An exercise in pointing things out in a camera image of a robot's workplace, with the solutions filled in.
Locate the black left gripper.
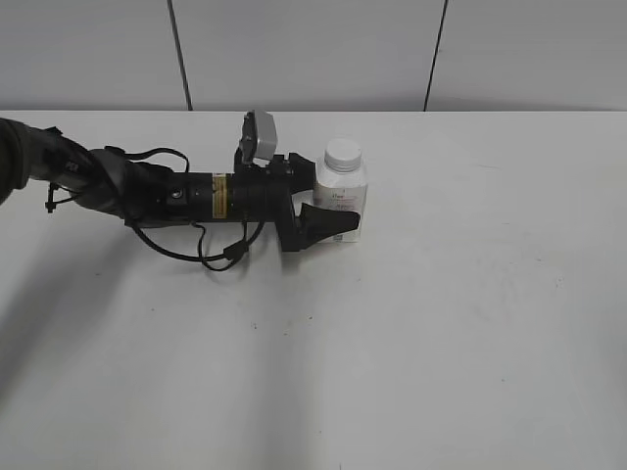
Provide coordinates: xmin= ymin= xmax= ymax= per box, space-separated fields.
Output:
xmin=231 ymin=152 xmax=361 ymax=253

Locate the white square drink bottle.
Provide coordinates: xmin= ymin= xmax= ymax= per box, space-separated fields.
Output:
xmin=313 ymin=159 xmax=368 ymax=243

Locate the white round bottle cap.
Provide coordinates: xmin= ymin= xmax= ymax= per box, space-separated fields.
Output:
xmin=323 ymin=138 xmax=362 ymax=173

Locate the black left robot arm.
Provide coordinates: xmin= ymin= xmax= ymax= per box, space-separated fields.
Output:
xmin=1 ymin=111 xmax=361 ymax=253

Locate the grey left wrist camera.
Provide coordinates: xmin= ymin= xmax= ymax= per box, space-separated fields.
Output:
xmin=239 ymin=111 xmax=278 ymax=165

